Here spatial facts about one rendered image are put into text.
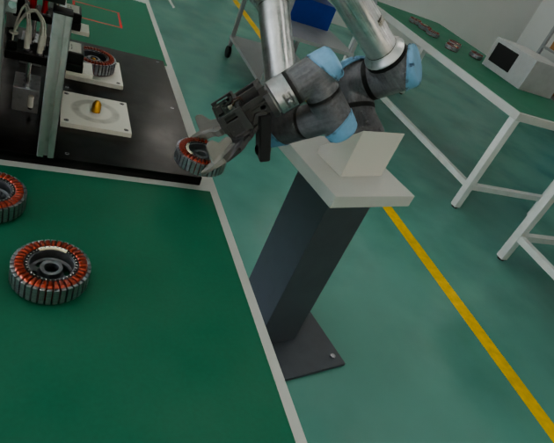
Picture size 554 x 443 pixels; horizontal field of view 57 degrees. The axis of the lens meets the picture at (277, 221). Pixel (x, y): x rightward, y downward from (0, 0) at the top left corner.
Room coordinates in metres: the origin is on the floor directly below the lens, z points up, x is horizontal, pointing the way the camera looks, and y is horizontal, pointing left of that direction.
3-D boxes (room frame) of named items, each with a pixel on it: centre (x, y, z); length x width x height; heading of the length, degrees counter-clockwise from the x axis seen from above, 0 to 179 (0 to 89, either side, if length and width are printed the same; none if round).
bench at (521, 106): (4.36, -0.84, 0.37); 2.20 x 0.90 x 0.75; 32
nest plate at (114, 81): (1.22, 0.61, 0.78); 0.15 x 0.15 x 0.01; 32
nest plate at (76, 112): (1.02, 0.48, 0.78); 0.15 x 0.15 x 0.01; 32
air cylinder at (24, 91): (0.94, 0.61, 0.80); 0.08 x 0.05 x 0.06; 32
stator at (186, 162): (0.96, 0.21, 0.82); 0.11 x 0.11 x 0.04
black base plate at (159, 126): (1.11, 0.56, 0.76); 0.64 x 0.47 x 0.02; 32
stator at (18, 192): (0.63, 0.45, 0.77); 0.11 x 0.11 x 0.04
